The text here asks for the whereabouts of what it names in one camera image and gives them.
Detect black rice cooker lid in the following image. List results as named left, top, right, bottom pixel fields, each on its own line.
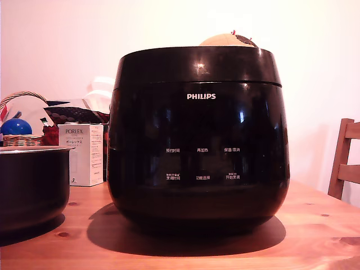
left=113, top=44, right=283, bottom=88

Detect black Philips rice cooker body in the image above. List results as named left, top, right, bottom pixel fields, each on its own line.
left=107, top=80, right=291, bottom=235

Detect white Porlex box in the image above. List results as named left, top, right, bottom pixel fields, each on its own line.
left=57, top=124, right=105, bottom=187

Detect dark dotted fabric bag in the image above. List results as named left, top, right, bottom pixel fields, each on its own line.
left=43, top=100, right=111, bottom=125

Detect red knitted cloth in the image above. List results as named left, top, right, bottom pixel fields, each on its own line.
left=42, top=125, right=60, bottom=147

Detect white printed paper bag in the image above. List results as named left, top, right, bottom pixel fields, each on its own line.
left=0, top=94, right=51, bottom=136

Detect black inner cooking pot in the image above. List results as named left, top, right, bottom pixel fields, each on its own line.
left=0, top=145, right=72, bottom=227

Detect wooden chair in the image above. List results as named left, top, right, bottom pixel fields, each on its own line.
left=327, top=118, right=360, bottom=201

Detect wicker basket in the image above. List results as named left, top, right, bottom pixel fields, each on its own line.
left=0, top=90, right=50, bottom=147

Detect blue ball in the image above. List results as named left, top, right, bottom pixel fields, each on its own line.
left=0, top=118, right=33, bottom=136

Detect white bag handles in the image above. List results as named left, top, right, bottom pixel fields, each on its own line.
left=82, top=76, right=116, bottom=113

